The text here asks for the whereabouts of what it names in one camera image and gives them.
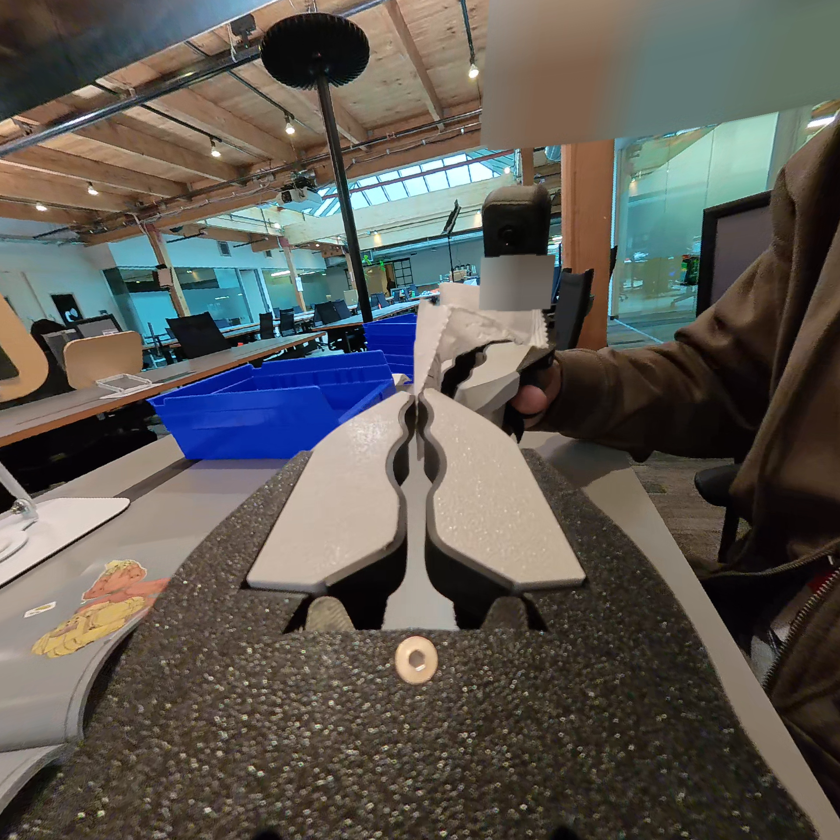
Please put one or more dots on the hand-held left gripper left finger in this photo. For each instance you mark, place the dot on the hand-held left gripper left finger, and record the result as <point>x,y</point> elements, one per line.
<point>328,518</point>

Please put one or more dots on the black office chair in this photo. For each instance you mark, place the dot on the black office chair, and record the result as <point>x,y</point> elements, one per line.
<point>197,334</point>
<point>574,308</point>

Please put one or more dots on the grey desk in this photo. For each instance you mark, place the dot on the grey desk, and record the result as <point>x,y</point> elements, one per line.
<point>197,518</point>

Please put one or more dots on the black-framed grey panel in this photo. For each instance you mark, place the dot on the black-framed grey panel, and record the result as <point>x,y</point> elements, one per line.
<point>735,249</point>

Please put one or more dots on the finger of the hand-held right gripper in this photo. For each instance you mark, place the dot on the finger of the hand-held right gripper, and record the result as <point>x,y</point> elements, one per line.
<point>459,371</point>
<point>502,377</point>

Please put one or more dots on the black chair armrest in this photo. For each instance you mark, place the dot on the black chair armrest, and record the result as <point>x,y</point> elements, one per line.
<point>715,482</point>

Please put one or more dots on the person's brown jacket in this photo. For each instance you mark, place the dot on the person's brown jacket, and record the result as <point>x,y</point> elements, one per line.
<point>800,459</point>

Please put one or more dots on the black light stand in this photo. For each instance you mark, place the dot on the black light stand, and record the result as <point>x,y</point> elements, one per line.
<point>453,220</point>

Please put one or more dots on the long wooden-edged table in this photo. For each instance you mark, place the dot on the long wooden-edged table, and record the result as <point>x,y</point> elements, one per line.
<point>65,403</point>

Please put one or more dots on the ceiling projector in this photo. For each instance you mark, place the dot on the ceiling projector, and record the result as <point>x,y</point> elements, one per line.
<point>298,190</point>

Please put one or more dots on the white desk lamp stand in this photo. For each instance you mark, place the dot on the white desk lamp stand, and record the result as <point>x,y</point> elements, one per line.
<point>72,518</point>

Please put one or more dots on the clear acrylic stand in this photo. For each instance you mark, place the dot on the clear acrylic stand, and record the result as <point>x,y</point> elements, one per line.
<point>124,386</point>

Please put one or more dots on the black board with wooden rim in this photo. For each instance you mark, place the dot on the black board with wooden rim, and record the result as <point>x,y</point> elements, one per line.
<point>33,367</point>

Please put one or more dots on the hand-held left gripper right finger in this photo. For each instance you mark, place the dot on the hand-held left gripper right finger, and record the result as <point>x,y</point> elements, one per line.
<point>505,518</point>

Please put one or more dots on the open grey instruction booklet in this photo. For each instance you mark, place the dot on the open grey instruction booklet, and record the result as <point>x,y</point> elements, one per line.
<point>39,695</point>

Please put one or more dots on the wooden pillar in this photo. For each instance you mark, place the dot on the wooden pillar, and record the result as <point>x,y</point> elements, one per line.
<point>587,229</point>

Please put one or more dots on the white numeral-print paper bag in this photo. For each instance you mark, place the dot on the white numeral-print paper bag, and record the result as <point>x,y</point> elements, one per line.
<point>459,328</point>

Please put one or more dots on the person's right hand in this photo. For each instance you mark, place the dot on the person's right hand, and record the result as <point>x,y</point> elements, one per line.
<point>541,394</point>

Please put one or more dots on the person's right forearm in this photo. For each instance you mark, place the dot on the person's right forearm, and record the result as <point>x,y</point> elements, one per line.
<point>643,394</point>

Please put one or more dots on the tan wooden chair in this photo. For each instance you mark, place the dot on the tan wooden chair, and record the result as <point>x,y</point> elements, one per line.
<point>102,358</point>

